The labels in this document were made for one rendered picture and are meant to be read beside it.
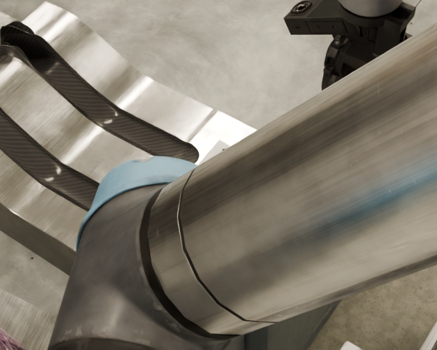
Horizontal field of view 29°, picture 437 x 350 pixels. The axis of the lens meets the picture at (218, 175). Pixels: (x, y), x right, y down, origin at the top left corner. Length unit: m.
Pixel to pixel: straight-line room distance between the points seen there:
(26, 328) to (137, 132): 0.28
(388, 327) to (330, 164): 1.64
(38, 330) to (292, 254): 0.67
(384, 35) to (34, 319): 0.50
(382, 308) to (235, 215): 1.63
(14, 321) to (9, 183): 0.18
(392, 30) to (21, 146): 0.46
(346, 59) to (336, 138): 0.73
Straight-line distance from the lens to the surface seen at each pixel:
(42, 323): 0.96
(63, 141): 1.06
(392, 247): 0.29
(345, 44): 1.02
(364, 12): 0.95
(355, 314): 1.92
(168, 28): 1.31
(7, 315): 0.95
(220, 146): 0.98
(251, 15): 1.32
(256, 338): 1.35
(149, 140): 1.05
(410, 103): 0.26
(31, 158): 1.05
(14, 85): 1.08
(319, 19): 1.02
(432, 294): 1.97
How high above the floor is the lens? 1.70
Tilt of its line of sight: 53 degrees down
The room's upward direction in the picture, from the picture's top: 3 degrees counter-clockwise
